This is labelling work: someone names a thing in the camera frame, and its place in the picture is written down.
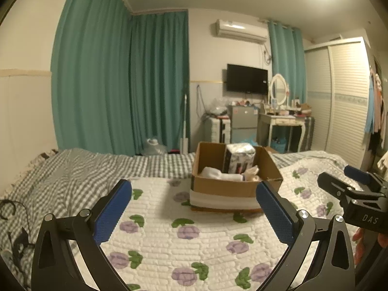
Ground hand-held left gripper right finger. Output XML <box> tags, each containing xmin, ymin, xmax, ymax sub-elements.
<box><xmin>256</xmin><ymin>181</ymin><xmax>355</xmax><ymax>291</ymax></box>

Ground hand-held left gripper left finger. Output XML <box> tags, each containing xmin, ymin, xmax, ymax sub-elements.
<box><xmin>31</xmin><ymin>179</ymin><xmax>133</xmax><ymax>291</ymax></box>

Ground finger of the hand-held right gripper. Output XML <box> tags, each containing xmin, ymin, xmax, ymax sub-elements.
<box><xmin>344</xmin><ymin>165</ymin><xmax>380</xmax><ymax>186</ymax></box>
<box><xmin>317</xmin><ymin>172</ymin><xmax>380</xmax><ymax>207</ymax></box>

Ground cream soft cloth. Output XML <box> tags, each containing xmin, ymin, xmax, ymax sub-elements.
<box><xmin>242</xmin><ymin>165</ymin><xmax>262</xmax><ymax>183</ymax></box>

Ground brown cardboard box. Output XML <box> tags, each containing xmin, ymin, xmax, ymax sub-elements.
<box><xmin>189</xmin><ymin>141</ymin><xmax>284</xmax><ymax>213</ymax></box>

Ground printed tissue multipack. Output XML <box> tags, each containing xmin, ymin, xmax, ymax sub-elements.
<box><xmin>222</xmin><ymin>143</ymin><xmax>256</xmax><ymax>174</ymax></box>

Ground white sock with blue toe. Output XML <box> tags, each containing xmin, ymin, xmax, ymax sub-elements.
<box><xmin>200</xmin><ymin>167</ymin><xmax>243</xmax><ymax>183</ymax></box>

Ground striped cloth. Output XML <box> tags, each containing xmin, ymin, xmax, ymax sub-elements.
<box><xmin>302</xmin><ymin>116</ymin><xmax>316</xmax><ymax>151</ymax></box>

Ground hanging clothes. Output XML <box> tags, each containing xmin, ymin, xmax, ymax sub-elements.
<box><xmin>363</xmin><ymin>66</ymin><xmax>385</xmax><ymax>134</ymax></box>

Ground white louvered wardrobe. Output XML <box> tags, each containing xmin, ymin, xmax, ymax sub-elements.
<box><xmin>304</xmin><ymin>37</ymin><xmax>373</xmax><ymax>171</ymax></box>

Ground clear plastic water jug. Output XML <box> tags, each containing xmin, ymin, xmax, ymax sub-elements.
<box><xmin>145</xmin><ymin>138</ymin><xmax>168</xmax><ymax>156</ymax></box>

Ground white dressing table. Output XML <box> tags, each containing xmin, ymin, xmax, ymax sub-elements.
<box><xmin>257</xmin><ymin>113</ymin><xmax>307</xmax><ymax>154</ymax></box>

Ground white floral quilted blanket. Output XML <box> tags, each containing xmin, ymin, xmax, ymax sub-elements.
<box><xmin>71</xmin><ymin>150</ymin><xmax>366</xmax><ymax>291</ymax></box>

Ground small grey fridge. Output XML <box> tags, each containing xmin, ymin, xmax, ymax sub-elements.
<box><xmin>227</xmin><ymin>105</ymin><xmax>259</xmax><ymax>145</ymax></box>

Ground white suitcase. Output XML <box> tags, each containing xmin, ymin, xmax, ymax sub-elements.
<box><xmin>205</xmin><ymin>117</ymin><xmax>231</xmax><ymax>145</ymax></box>

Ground white floor mop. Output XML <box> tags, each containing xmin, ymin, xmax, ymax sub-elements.
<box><xmin>180</xmin><ymin>93</ymin><xmax>190</xmax><ymax>154</ymax></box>

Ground white oval vanity mirror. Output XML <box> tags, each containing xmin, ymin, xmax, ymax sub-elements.
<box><xmin>268</xmin><ymin>73</ymin><xmax>290</xmax><ymax>109</ymax></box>

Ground clear plastic bag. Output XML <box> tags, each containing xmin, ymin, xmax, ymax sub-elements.
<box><xmin>205</xmin><ymin>97</ymin><xmax>231</xmax><ymax>117</ymax></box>

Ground teal curtain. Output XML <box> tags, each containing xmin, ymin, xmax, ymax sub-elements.
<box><xmin>130</xmin><ymin>10</ymin><xmax>191</xmax><ymax>156</ymax></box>
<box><xmin>267</xmin><ymin>21</ymin><xmax>308</xmax><ymax>110</ymax></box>
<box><xmin>51</xmin><ymin>0</ymin><xmax>134</xmax><ymax>156</ymax></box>

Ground white air conditioner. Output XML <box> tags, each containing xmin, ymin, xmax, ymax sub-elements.
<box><xmin>210</xmin><ymin>19</ymin><xmax>269</xmax><ymax>45</ymax></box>

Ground black cable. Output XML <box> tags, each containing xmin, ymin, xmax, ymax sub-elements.
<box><xmin>0</xmin><ymin>199</ymin><xmax>34</xmax><ymax>259</ymax></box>

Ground black wall television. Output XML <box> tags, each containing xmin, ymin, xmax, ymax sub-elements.
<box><xmin>226</xmin><ymin>64</ymin><xmax>269</xmax><ymax>96</ymax></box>

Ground hanging wall cord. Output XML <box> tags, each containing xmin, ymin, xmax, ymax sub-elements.
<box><xmin>195</xmin><ymin>84</ymin><xmax>203</xmax><ymax>119</ymax></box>

